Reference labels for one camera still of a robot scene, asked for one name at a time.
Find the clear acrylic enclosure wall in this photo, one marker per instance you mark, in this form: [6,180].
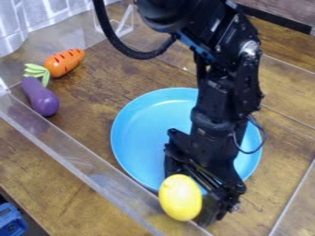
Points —
[59,170]

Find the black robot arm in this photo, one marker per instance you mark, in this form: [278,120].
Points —
[223,39]

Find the blue plastic object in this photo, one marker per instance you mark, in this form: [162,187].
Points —
[12,223]

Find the purple toy eggplant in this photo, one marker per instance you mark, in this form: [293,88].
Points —
[43,99]

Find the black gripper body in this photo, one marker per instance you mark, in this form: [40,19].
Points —
[210,155]

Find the blue round tray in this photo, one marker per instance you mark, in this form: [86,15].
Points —
[139,132]

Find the yellow toy lemon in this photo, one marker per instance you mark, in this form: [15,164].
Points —
[180,197]

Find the orange toy carrot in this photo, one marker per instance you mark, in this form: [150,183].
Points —
[56,66]

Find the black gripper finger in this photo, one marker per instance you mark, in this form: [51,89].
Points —
[174,164]
[214,209]

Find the white translucent curtain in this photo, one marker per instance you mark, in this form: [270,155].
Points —
[47,25]

